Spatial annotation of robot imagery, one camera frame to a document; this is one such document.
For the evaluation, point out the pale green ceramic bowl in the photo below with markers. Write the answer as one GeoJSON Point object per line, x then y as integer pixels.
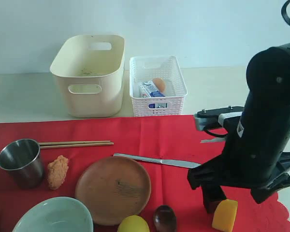
{"type": "Point", "coordinates": [58, 214]}

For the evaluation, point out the brown wooden plate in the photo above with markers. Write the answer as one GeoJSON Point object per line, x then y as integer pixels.
{"type": "Point", "coordinates": [114, 188]}

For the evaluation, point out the silver table knife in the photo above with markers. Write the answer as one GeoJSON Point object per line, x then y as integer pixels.
{"type": "Point", "coordinates": [170, 162]}

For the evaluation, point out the cream plastic tub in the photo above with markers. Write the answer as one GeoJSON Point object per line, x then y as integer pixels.
{"type": "Point", "coordinates": [89, 71]}

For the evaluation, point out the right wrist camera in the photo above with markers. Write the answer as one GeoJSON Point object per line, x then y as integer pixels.
{"type": "Point", "coordinates": [214, 118]}

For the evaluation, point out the brown egg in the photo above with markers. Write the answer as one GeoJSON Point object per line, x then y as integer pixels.
{"type": "Point", "coordinates": [160, 84]}

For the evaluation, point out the yellow orange cheese block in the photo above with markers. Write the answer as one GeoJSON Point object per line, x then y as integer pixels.
{"type": "Point", "coordinates": [225, 215]}

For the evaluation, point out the stainless steel cup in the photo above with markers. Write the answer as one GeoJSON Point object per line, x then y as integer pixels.
{"type": "Point", "coordinates": [21, 159]}

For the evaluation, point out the blue white milk carton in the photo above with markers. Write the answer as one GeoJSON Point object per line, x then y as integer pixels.
{"type": "Point", "coordinates": [149, 90]}

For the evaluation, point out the yellow lemon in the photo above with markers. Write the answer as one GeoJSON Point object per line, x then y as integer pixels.
{"type": "Point", "coordinates": [133, 223]}

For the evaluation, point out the wooden chopstick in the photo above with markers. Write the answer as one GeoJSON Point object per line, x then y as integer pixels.
{"type": "Point", "coordinates": [62, 145]}
{"type": "Point", "coordinates": [72, 142]}

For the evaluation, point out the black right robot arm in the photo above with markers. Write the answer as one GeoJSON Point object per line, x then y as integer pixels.
{"type": "Point", "coordinates": [268, 80]}

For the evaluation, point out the lower wooden chopstick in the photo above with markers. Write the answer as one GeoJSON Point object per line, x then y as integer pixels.
{"type": "Point", "coordinates": [62, 145]}

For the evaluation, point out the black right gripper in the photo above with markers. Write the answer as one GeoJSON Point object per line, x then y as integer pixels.
{"type": "Point", "coordinates": [253, 158]}

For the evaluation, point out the white woven plastic basket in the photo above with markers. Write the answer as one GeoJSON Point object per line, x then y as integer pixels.
{"type": "Point", "coordinates": [142, 71]}

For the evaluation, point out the upper wooden chopstick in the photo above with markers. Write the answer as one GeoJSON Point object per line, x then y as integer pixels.
{"type": "Point", "coordinates": [72, 142]}

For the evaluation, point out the orange fried food piece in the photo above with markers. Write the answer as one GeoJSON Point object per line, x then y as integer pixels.
{"type": "Point", "coordinates": [57, 171]}

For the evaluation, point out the dark wooden spoon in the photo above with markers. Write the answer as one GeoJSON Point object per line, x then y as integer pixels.
{"type": "Point", "coordinates": [165, 219]}

